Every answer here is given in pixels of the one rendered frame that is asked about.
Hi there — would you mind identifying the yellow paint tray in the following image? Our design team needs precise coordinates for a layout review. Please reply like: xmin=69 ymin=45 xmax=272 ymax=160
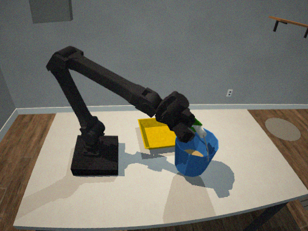
xmin=138 ymin=118 xmax=176 ymax=150

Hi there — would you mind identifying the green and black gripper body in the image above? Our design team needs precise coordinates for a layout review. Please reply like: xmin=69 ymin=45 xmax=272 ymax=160
xmin=171 ymin=108 xmax=195 ymax=128

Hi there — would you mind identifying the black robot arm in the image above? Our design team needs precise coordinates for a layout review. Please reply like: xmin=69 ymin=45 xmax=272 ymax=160
xmin=46 ymin=46 xmax=195 ymax=157

